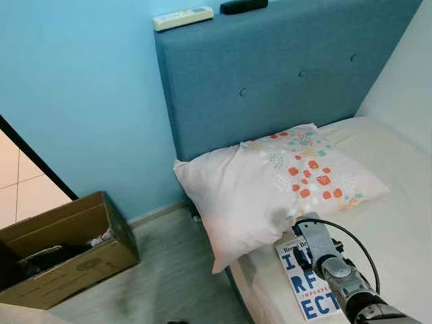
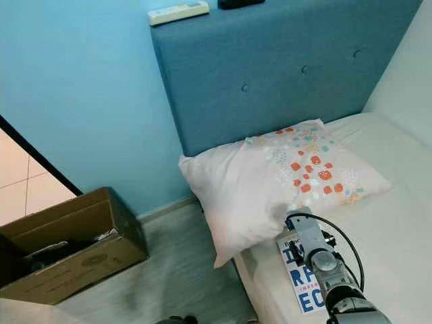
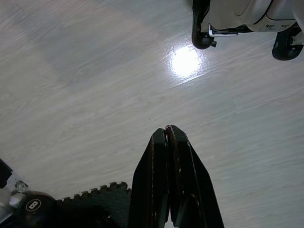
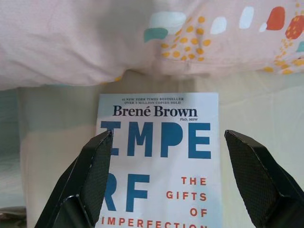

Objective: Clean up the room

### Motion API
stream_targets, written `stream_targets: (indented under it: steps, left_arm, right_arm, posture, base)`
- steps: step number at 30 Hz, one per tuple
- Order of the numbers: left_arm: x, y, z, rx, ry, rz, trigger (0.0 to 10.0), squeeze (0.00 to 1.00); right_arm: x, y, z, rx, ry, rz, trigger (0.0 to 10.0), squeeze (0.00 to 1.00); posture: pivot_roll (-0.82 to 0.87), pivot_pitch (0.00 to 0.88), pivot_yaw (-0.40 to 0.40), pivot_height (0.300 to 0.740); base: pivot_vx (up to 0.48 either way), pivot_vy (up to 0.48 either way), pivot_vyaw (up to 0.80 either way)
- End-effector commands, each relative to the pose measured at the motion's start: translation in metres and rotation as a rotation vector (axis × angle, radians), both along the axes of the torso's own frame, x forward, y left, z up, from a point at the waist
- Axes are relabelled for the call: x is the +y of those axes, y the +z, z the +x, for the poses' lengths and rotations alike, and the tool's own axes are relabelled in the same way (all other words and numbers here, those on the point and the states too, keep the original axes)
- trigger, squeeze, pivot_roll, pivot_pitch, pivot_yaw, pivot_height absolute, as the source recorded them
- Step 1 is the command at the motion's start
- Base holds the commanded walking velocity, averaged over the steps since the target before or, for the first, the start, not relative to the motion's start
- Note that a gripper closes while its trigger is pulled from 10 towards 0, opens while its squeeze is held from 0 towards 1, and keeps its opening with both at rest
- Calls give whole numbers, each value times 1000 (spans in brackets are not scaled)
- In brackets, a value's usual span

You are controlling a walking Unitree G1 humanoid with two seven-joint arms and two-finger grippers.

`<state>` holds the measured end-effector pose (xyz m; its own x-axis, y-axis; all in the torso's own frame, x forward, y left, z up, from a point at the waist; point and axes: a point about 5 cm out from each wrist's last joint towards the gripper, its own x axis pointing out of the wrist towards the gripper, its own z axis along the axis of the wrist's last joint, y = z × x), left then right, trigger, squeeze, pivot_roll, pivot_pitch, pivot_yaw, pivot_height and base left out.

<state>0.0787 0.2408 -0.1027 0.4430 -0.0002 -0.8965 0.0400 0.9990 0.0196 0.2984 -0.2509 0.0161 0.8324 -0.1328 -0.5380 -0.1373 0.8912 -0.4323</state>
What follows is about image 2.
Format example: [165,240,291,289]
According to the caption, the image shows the white book blue letters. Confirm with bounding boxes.
[277,232,331,315]

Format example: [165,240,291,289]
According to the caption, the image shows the pink pillow orange dots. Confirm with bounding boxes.
[179,119,392,269]

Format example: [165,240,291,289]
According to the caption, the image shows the dark crumpled rubbish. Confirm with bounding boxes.
[0,226,119,274]

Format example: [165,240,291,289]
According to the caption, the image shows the blue fabric headboard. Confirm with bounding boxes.
[150,0,423,157]

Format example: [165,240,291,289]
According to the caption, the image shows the black remote control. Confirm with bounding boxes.
[218,0,266,10]

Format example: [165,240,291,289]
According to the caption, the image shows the white air conditioner remote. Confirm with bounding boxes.
[148,1,210,26]

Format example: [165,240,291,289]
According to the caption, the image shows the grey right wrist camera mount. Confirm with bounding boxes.
[285,208,329,256]

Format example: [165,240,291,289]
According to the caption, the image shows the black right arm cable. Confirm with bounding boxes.
[297,213,367,292]

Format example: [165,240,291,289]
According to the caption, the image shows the black door frame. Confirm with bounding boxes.
[0,115,83,196]

